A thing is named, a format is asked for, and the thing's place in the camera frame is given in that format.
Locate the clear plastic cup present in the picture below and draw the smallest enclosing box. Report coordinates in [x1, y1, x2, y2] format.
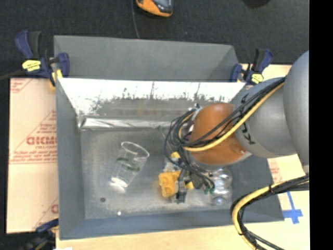
[108, 141, 150, 193]

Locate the grey metal bin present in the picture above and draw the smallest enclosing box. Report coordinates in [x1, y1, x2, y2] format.
[53, 35, 285, 241]

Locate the yellow toy block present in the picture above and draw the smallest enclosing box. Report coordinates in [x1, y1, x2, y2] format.
[158, 170, 182, 198]

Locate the cardboard board with red print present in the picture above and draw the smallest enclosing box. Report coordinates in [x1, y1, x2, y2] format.
[5, 63, 310, 234]

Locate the clear plastic bottle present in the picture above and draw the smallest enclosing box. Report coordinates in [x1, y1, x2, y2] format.
[205, 166, 234, 207]

